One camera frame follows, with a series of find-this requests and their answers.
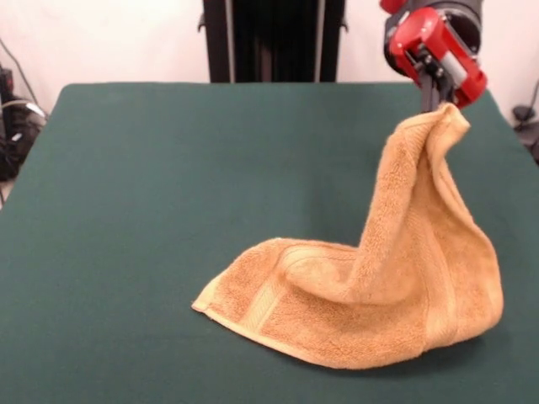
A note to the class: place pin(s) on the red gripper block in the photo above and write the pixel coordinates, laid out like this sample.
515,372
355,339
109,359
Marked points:
425,29

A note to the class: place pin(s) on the tan terry towel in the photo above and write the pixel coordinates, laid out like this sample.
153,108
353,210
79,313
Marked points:
379,294

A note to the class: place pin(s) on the dark stand foot with knob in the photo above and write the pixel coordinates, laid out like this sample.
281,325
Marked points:
12,143
522,113

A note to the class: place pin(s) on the dark green table cloth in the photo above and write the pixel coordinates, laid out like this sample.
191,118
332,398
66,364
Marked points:
126,210

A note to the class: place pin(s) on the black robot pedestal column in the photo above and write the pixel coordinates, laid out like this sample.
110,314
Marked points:
273,42

